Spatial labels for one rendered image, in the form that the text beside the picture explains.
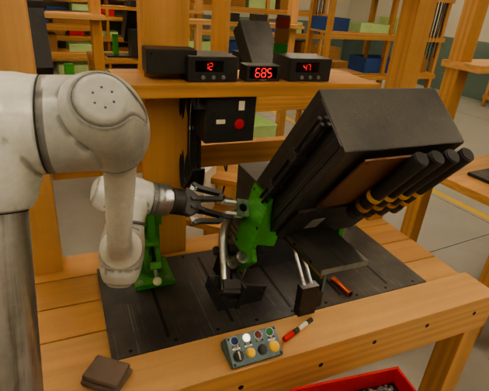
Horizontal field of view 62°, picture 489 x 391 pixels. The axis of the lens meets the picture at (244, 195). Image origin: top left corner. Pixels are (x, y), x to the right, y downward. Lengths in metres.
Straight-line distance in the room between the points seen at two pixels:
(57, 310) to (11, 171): 0.89
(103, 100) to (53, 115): 0.07
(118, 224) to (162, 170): 0.57
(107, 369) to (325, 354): 0.61
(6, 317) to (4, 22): 0.87
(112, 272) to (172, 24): 0.73
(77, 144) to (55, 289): 0.99
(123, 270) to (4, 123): 0.60
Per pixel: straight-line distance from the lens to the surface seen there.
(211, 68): 1.29
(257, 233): 1.21
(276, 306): 1.36
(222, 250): 1.33
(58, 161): 0.57
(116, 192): 0.83
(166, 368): 1.17
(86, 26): 7.91
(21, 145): 0.56
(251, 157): 1.63
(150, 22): 1.32
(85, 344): 1.29
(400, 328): 1.45
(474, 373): 2.79
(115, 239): 0.93
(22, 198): 0.59
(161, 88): 1.22
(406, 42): 1.81
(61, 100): 0.53
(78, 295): 1.46
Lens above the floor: 1.78
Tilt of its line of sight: 26 degrees down
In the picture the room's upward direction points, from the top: 5 degrees clockwise
